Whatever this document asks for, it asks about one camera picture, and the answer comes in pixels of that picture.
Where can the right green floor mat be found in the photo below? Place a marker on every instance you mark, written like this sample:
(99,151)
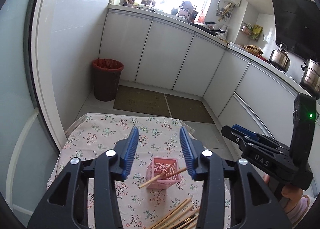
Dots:
(186,109)

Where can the person's right hand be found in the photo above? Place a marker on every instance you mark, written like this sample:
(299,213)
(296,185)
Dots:
(295,199)

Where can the white lower kitchen cabinets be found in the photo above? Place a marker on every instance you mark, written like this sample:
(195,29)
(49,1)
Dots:
(159,51)

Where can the black range hood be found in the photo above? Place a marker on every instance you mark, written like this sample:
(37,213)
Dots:
(297,26)

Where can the frosted glass sliding door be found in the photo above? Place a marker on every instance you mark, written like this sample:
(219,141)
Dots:
(28,153)

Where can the left green floor mat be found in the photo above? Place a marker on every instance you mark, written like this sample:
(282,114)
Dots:
(141,101)

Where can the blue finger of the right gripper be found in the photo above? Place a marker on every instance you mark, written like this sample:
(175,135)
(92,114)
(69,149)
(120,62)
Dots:
(245,132)

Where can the pink perforated utensil basket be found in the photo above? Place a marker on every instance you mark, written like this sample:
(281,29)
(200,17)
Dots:
(165,169)

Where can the wall rack with packets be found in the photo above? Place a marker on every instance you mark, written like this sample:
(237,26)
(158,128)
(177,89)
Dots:
(253,31)

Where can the floral tablecloth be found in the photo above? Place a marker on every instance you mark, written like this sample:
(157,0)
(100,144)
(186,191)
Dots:
(94,133)

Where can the woven basket of food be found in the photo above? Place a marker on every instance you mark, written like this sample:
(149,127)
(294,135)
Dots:
(254,49)

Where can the brown trash bin red liner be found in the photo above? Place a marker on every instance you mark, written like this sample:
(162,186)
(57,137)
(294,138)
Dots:
(106,76)

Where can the grey elephant figurine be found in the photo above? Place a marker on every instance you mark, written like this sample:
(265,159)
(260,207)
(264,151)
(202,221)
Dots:
(186,9)

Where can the green floor mat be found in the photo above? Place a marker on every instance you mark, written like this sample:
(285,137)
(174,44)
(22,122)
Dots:
(141,101)
(186,109)

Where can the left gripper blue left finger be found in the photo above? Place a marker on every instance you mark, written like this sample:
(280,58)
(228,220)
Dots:
(128,153)

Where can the steel stock pot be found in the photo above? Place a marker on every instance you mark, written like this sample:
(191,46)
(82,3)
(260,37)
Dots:
(310,77)

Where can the black frying pan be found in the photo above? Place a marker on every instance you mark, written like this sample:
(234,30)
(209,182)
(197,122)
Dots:
(209,27)

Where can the steel kettle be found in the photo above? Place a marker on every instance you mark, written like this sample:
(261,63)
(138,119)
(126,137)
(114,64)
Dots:
(279,58)

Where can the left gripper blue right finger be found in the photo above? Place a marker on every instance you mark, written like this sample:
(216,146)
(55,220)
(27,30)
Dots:
(189,152)

